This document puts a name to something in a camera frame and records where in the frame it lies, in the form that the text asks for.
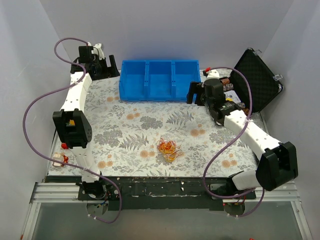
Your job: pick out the right blue bin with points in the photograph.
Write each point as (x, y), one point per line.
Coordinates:
(184, 72)

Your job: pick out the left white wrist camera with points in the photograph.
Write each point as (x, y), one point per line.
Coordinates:
(98, 50)

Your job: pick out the middle blue bin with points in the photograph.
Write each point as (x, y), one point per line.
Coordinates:
(160, 80)

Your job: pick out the left blue bin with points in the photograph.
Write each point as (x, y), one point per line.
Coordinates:
(132, 80)

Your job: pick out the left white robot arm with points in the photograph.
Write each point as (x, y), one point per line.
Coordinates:
(72, 126)

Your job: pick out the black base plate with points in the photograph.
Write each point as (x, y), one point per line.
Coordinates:
(140, 193)

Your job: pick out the small white red toy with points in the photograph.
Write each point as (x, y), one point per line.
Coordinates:
(61, 159)

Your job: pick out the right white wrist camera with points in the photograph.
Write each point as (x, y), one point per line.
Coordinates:
(209, 73)

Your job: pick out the blue bin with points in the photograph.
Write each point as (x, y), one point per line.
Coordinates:
(132, 80)
(184, 72)
(160, 80)

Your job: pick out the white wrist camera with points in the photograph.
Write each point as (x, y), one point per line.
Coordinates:
(98, 50)
(209, 73)

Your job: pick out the floral table mat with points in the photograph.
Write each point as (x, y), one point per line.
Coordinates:
(158, 139)

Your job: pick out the black poker chip case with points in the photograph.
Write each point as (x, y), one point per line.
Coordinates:
(264, 84)

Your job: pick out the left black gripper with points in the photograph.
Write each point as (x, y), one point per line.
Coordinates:
(105, 70)

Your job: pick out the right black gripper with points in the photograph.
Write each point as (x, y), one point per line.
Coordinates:
(198, 93)

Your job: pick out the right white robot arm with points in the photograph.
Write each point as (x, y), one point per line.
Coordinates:
(277, 161)

